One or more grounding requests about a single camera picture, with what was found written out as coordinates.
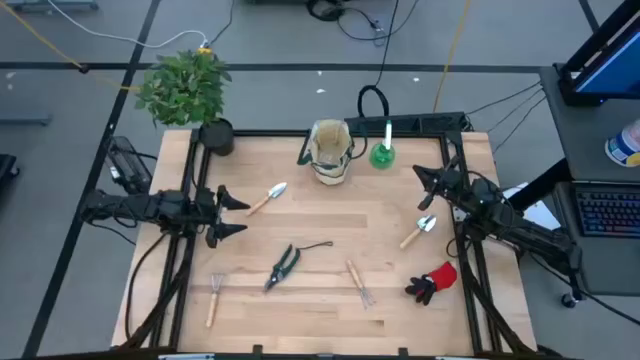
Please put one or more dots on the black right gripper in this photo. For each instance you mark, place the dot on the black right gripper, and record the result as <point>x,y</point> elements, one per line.
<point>454,185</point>

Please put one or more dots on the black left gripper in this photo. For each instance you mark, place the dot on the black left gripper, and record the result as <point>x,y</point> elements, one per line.
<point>212,210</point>

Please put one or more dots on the green spray bottle white nozzle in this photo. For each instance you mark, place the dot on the green spray bottle white nozzle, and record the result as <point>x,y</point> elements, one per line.
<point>382,157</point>

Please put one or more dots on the red and black gardening glove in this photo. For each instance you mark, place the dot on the red and black gardening glove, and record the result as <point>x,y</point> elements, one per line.
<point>442,276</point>

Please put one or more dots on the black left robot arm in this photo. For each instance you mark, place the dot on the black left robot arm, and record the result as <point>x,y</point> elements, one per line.
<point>140,206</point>

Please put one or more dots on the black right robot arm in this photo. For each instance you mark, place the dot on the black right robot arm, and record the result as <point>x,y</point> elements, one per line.
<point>530,237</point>

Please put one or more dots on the cream gardening bag green trim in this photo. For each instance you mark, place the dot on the cream gardening bag green trim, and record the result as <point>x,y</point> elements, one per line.
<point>330,170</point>

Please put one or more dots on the black plant pot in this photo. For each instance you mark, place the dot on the black plant pot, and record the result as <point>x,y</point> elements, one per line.
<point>217,137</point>

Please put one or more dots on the black power supply box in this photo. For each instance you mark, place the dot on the black power supply box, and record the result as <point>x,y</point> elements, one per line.
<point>127,167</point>

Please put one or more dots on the white paper sheet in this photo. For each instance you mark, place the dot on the white paper sheet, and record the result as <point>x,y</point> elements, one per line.
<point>542,215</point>

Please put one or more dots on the green leafy plant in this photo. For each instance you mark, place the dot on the green leafy plant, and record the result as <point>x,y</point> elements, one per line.
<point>182,90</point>

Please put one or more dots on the grey equipment cart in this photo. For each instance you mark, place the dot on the grey equipment cart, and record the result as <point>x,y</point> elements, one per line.
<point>575,135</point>

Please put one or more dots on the white and blue wipes tub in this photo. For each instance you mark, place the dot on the white and blue wipes tub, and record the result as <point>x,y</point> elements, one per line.
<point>625,147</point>

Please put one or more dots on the black computer monitor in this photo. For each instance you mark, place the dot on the black computer monitor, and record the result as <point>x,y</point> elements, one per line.
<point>612,70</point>

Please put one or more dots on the grey metal floor bar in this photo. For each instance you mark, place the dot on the grey metal floor bar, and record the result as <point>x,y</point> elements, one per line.
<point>25,119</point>

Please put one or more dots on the black floor object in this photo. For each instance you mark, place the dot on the black floor object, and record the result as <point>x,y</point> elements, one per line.
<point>7,167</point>

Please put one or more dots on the grey metal floor base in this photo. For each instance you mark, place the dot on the grey metal floor base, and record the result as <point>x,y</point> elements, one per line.
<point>50,5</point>

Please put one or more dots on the black aluminium table frame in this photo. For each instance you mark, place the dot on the black aluminium table frame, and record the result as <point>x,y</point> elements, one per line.
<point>280,133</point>

